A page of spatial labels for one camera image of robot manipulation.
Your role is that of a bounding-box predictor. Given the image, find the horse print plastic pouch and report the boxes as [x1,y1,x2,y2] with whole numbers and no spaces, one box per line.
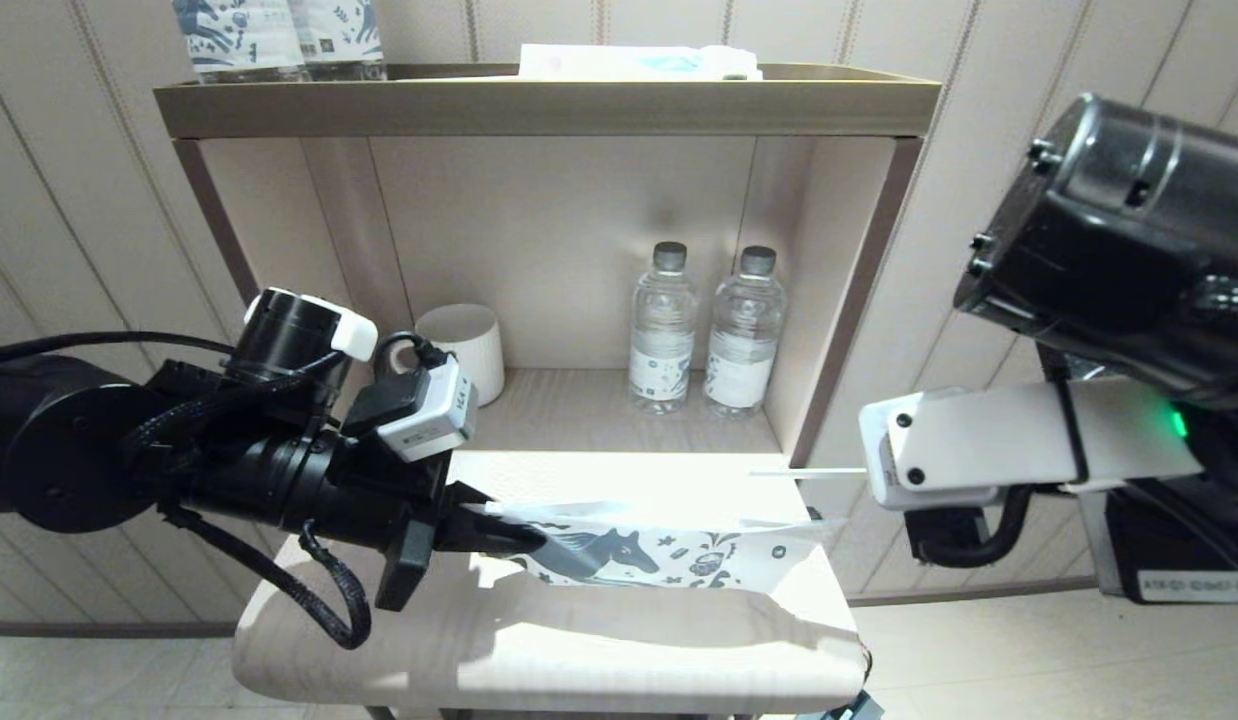
[484,500,845,591]

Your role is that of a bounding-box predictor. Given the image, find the white ribbed ceramic mug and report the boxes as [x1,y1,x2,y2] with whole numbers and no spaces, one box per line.
[414,304,505,406]

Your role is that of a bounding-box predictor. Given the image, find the clear water bottle black cap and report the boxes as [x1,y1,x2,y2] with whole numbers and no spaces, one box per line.
[705,247,788,421]
[629,242,700,416]

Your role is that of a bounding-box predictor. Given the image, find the beige wooden shelf unit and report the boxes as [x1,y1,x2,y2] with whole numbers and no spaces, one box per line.
[151,62,945,719]

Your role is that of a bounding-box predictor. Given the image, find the water bottle blue print label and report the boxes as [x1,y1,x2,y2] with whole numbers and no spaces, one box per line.
[287,0,387,83]

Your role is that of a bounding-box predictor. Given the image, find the white packet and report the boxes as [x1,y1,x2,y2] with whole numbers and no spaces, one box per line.
[519,44,763,82]

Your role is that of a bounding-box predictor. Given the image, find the patterned pouches on top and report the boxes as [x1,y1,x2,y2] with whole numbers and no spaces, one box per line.
[169,0,305,85]

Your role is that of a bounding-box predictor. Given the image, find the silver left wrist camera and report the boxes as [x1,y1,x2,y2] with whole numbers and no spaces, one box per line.
[374,355,478,463]

